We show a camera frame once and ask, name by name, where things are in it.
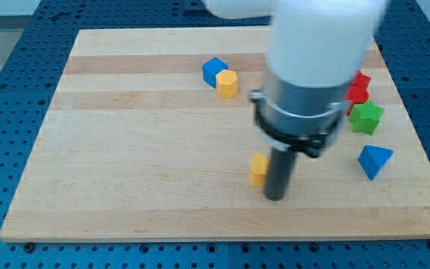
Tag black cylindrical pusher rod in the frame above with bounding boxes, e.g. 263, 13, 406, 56
264, 148, 297, 201

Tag silver flange with black clamp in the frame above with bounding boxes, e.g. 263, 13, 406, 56
249, 69, 349, 158

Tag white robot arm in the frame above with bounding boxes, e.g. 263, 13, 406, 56
202, 0, 389, 200

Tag blue triangle block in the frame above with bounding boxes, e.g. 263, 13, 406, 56
358, 145, 393, 180

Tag yellow cylinder block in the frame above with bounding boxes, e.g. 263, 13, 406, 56
249, 153, 268, 187

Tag red block lower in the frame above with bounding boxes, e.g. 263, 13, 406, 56
345, 85, 370, 116

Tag red block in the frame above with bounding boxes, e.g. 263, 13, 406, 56
345, 85, 370, 116
351, 70, 371, 90

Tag green star block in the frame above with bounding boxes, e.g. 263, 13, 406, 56
349, 101, 384, 135

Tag red block upper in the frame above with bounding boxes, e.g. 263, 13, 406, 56
351, 70, 371, 90

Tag yellow hexagon block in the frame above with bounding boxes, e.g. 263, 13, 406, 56
216, 69, 239, 98

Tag blue cube block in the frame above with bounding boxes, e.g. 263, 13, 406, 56
202, 58, 228, 88

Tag wooden board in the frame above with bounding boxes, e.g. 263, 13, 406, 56
0, 26, 430, 243

